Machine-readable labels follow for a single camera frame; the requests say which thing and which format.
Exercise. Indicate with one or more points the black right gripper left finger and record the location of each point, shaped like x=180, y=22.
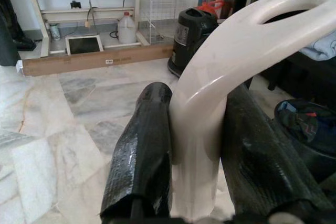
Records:
x=141, y=155

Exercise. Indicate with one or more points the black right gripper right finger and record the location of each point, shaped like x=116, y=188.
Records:
x=262, y=161

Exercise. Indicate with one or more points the cream plastic dustpan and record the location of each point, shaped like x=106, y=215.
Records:
x=210, y=77

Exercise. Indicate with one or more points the black round bin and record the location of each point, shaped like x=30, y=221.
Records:
x=323, y=161

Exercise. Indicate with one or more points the long cardboard box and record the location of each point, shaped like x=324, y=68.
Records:
x=78, y=62

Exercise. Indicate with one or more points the white framed tablet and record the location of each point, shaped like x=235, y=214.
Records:
x=84, y=45

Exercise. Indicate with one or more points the white plastic jug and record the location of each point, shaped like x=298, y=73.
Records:
x=126, y=28

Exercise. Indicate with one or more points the light blue folded cloth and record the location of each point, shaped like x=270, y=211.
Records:
x=320, y=45

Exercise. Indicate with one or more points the small patterned can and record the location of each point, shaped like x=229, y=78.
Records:
x=55, y=31

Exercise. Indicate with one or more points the white sewing machine table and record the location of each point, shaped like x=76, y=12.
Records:
x=78, y=14

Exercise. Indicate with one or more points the red plastic bag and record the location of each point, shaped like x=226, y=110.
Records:
x=212, y=5

